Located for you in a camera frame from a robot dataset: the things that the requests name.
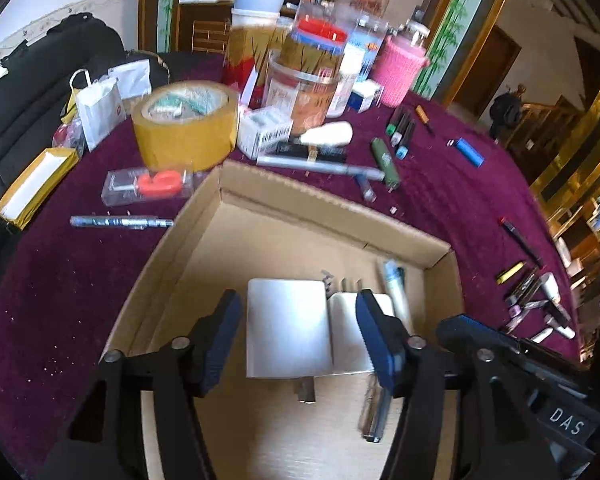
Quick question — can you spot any blue lighter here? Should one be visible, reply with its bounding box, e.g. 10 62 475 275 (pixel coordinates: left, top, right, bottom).
455 137 486 167

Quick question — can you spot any white paper bag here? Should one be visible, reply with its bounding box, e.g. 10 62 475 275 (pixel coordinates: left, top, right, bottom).
69 68 128 152

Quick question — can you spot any dark green lighter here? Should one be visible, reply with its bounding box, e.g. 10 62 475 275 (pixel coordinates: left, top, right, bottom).
371 137 400 192

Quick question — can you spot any short clear pen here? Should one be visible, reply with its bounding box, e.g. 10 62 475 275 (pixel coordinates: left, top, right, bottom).
356 175 378 204

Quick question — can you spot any small white power adapter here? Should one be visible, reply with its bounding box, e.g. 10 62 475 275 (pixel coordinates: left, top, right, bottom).
322 270 396 376

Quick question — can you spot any bamboo painted panel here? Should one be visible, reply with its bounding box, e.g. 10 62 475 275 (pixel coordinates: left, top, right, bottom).
422 0 486 96

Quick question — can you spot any white plastic packet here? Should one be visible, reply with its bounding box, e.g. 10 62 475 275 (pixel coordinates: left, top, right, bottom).
107 59 153 101

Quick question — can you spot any white squeeze bottle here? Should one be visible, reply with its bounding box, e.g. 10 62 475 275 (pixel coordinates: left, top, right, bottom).
298 121 355 148

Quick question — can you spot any brown cardboard box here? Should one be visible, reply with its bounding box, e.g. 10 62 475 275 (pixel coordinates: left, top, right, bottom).
99 160 465 480

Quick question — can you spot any jar in pink knit cover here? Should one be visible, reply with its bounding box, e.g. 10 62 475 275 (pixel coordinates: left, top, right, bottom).
369 20 431 108

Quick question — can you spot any black chair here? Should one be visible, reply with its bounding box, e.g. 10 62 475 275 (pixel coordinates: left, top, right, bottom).
0 12 171 231

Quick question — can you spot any dark slim pen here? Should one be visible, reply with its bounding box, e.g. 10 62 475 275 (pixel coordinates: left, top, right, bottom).
504 267 538 306

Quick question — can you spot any clear case with orange tool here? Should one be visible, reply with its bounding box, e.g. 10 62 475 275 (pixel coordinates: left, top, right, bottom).
101 167 196 207

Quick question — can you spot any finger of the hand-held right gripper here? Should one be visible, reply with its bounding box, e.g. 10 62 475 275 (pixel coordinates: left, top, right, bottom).
436 314 526 361

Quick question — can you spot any small white barcode box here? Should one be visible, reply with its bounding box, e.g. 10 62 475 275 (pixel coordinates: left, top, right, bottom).
237 106 293 157

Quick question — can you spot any gold red patterned canister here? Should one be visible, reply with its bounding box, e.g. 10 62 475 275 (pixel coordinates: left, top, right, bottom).
222 22 283 103

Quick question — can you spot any white plastic tub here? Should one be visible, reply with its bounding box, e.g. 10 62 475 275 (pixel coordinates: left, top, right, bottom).
231 0 287 28

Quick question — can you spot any grey white tube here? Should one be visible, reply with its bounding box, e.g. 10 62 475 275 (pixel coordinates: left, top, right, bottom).
544 314 577 341

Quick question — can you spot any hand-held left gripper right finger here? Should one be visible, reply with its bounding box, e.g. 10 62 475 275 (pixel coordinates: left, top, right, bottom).
356 289 556 480

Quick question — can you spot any clear bag with red item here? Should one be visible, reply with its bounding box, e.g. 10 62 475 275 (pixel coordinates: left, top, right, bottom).
52 120 86 156

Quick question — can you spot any tall white carton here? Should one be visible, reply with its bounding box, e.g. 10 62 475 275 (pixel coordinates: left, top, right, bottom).
330 42 361 118

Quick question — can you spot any dark silver pen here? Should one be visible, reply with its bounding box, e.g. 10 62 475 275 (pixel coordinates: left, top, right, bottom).
357 375 393 443

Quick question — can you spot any blue white box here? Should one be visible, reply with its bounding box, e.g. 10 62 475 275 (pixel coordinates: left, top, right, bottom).
347 27 386 83

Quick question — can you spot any white tube with orange tip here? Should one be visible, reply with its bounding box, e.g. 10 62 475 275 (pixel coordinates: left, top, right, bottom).
539 272 563 306

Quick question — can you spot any black printed pen box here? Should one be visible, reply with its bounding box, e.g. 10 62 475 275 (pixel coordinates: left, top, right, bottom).
272 140 346 161

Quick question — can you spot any wooden door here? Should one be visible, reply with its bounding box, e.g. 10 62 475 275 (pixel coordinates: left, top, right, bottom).
452 25 523 121

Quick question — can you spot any patterned jar with red lid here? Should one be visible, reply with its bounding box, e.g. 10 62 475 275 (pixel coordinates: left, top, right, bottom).
280 17 348 81

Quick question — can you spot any orange pen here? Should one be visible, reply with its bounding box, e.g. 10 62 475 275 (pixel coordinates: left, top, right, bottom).
414 105 436 135

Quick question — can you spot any white pen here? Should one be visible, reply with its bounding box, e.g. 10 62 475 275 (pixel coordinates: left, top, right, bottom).
380 259 415 333

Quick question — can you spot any clear jar with red lid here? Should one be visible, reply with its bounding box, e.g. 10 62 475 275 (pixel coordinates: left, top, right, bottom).
337 0 396 36

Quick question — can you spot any yellow marker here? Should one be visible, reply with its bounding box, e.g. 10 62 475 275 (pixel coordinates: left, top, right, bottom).
496 261 527 283

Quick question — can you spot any large white power adapter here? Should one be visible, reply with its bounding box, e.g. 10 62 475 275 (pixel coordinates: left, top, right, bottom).
246 278 333 403

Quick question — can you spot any long silver pen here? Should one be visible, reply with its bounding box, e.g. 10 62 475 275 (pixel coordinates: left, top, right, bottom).
256 155 386 182

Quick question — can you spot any blue patterned pen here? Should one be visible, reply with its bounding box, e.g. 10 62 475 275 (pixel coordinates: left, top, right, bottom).
70 215 175 231

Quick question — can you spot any yellow white flat box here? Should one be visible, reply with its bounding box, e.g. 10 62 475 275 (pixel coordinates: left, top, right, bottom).
0 147 80 231

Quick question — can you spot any yellow packing tape roll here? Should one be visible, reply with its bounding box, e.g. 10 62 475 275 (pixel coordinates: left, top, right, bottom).
131 81 241 172

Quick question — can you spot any black marker grey cap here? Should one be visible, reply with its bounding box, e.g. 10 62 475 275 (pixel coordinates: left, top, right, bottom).
392 112 412 147

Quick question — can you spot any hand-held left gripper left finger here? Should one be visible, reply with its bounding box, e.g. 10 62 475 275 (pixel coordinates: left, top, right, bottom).
32 289 244 480

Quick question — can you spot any black marker red tip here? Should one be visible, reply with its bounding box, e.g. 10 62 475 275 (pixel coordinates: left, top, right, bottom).
499 217 545 268

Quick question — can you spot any clear glass jar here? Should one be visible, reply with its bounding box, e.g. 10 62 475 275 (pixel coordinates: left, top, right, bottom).
266 52 343 136

